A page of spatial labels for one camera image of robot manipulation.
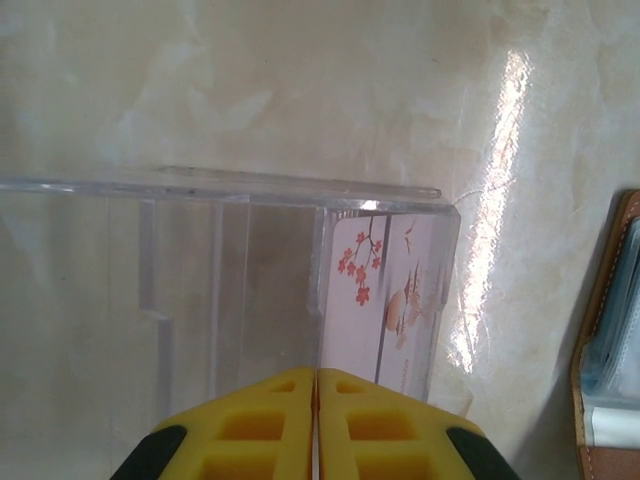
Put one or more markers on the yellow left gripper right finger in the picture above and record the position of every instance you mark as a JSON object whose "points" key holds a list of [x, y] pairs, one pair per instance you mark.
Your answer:
{"points": [[390, 440]]}

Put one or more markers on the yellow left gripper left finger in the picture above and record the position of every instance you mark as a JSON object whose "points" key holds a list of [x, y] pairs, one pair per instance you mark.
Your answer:
{"points": [[240, 440]]}

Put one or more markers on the white card red blossom print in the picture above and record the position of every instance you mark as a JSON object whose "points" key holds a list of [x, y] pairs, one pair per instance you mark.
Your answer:
{"points": [[360, 325]]}

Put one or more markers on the brown leather card holder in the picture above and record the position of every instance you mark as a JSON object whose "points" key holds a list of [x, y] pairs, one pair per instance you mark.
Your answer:
{"points": [[615, 350]]}

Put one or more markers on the clear acrylic card stand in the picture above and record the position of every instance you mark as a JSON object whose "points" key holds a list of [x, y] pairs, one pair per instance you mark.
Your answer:
{"points": [[200, 275]]}

